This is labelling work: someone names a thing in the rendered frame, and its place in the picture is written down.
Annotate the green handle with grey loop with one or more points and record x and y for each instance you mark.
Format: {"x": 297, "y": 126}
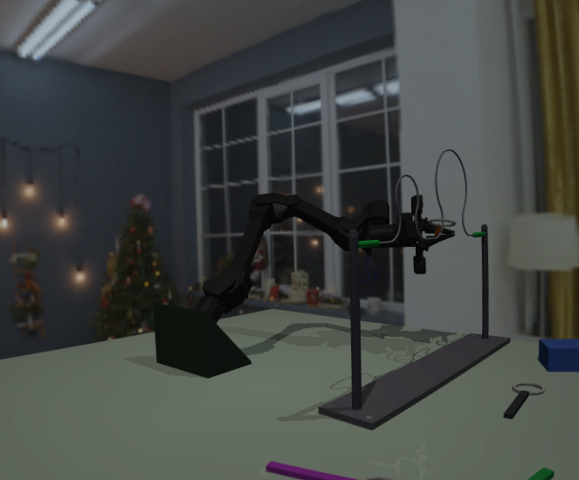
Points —
{"x": 542, "y": 474}

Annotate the grey loop with black handle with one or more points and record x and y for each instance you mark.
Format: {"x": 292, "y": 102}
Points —
{"x": 521, "y": 398}

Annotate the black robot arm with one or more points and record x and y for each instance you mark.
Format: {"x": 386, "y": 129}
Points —
{"x": 231, "y": 288}

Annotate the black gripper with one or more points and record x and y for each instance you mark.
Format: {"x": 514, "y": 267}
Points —
{"x": 422, "y": 245}

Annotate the purple bar with grey loop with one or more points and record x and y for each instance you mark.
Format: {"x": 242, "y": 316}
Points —
{"x": 305, "y": 474}

